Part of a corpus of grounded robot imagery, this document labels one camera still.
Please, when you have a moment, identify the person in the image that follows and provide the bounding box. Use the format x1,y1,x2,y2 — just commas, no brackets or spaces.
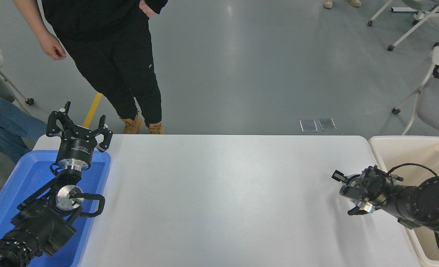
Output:
323,0,362,9
0,26,50,164
12,0,168,135

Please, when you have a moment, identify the white chair base with casters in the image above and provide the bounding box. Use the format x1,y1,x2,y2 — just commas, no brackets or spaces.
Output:
367,0,439,52

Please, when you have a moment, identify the large pale bin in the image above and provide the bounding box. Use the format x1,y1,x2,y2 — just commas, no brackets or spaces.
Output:
369,135,439,267

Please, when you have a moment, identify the blue plastic tray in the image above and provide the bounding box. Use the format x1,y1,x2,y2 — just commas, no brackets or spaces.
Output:
0,149,112,267

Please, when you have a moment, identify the grey chair with casters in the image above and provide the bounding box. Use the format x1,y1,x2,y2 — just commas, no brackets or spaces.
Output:
0,67,35,115

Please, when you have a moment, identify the clear floor plate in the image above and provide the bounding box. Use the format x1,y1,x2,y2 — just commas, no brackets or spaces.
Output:
318,118,337,132
300,119,318,133

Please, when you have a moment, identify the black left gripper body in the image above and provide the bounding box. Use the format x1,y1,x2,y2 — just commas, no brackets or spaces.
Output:
56,127,98,164

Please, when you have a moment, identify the person's left hand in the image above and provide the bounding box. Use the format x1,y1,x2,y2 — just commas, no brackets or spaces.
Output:
139,0,156,18

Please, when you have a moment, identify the person's right hand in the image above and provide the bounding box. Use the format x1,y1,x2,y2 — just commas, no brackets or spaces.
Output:
38,32,66,61

